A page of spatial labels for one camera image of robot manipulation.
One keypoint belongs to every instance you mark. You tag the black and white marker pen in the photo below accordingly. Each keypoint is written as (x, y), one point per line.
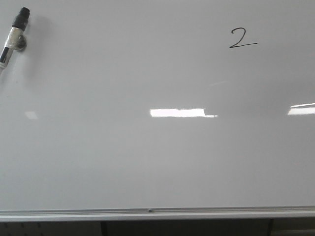
(18, 28)

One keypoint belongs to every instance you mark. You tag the white whiteboard with aluminium frame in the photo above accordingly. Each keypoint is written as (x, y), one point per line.
(158, 109)

